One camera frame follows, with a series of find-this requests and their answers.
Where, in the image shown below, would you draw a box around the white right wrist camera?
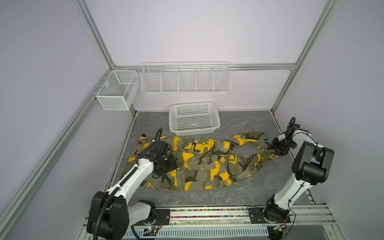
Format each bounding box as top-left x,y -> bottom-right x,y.
278,133 -> 287,142

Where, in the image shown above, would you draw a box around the white perforated plastic basket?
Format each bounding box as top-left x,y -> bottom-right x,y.
169,102 -> 221,137

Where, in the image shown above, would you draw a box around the white ventilated cable duct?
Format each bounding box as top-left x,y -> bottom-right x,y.
135,226 -> 269,240

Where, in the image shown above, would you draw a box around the aluminium corner frame post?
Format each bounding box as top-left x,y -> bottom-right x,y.
271,0 -> 341,115

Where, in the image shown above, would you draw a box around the camouflage yellow green trousers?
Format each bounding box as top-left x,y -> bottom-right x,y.
142,131 -> 277,192

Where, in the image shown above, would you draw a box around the long white wire shelf basket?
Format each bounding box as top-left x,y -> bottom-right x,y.
141,62 -> 232,95

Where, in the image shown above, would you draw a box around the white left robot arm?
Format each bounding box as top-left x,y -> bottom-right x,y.
87,129 -> 177,240

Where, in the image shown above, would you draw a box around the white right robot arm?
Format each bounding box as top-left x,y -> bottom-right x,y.
247,117 -> 335,224

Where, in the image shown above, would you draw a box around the small white mesh box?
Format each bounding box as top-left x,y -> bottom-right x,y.
96,70 -> 140,111

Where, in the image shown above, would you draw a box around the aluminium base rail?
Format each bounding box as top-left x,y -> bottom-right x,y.
80,205 -> 337,229

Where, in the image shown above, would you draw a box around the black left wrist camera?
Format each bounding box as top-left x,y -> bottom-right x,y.
151,140 -> 169,156

